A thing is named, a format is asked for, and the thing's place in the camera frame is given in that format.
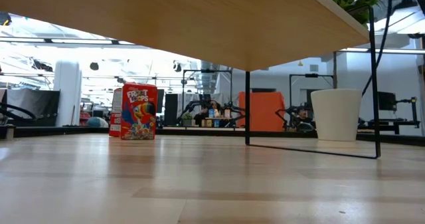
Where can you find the red Froot Loops cereal box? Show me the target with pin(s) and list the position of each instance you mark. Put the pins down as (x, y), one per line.
(139, 117)
(115, 117)

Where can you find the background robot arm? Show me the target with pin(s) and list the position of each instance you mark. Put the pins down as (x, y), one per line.
(191, 107)
(292, 124)
(236, 112)

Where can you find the person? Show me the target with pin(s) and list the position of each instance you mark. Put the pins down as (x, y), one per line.
(203, 116)

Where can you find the small potted plant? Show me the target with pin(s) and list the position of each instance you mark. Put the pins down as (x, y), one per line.
(187, 119)

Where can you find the black cabinet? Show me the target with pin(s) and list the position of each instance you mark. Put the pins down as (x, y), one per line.
(171, 109)

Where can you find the orange panel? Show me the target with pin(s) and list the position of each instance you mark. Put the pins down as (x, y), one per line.
(265, 111)

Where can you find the white plant pot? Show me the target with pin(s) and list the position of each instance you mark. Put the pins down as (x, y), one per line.
(335, 117)

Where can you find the red cart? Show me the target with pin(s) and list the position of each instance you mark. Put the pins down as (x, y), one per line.
(84, 119)

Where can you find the white column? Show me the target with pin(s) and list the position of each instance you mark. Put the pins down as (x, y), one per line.
(68, 94)

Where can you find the black panel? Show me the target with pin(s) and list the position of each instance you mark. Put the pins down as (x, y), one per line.
(43, 101)

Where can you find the black monitor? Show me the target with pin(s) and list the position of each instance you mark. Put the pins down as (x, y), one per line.
(386, 101)

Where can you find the black aluminium table frame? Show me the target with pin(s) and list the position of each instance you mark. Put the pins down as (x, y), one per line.
(199, 133)

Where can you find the black gantry frame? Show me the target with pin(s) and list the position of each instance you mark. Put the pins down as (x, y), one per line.
(312, 75)
(206, 71)

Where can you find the wooden shelf with black frame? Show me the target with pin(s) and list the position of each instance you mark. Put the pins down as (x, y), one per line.
(166, 18)

